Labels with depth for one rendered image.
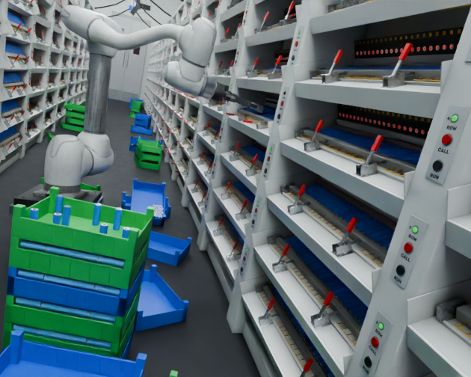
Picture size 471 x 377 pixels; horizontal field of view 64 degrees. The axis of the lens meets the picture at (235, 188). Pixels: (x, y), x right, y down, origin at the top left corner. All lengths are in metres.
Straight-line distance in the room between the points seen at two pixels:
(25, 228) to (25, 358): 0.30
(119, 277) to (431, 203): 0.72
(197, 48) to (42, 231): 0.89
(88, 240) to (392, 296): 0.69
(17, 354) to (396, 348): 0.79
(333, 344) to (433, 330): 0.28
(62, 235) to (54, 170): 0.85
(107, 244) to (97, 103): 1.11
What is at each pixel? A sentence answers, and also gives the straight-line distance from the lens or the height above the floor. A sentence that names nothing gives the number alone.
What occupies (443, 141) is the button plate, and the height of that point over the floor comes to 0.85.
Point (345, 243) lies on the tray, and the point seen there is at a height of 0.58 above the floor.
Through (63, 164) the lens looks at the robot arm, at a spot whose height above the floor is 0.39.
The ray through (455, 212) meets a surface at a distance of 0.68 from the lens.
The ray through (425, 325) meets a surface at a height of 0.55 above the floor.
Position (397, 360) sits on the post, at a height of 0.47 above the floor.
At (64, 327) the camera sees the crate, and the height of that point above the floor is 0.18.
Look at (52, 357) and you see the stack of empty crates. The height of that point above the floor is 0.19.
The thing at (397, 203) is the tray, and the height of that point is 0.72.
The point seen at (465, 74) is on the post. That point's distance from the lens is 0.71.
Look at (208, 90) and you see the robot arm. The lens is 1.60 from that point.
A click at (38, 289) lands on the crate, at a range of 1.10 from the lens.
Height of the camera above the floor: 0.85
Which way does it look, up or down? 14 degrees down
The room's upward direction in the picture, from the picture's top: 13 degrees clockwise
